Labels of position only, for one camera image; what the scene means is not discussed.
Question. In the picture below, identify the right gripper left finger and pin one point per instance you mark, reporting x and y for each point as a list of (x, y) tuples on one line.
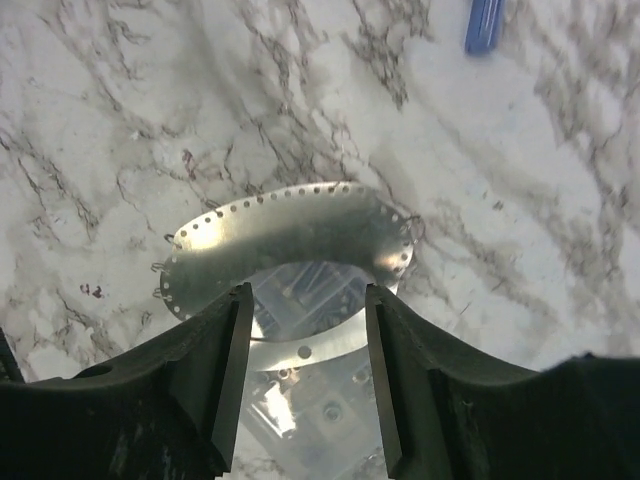
[(166, 409)]

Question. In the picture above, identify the blue handled screwdriver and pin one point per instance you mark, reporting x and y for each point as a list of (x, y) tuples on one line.
[(483, 30)]

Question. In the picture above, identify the clear plastic screw box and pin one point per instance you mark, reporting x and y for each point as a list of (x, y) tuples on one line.
[(317, 421)]

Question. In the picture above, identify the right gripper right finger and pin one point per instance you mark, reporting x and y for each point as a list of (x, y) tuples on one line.
[(450, 411)]

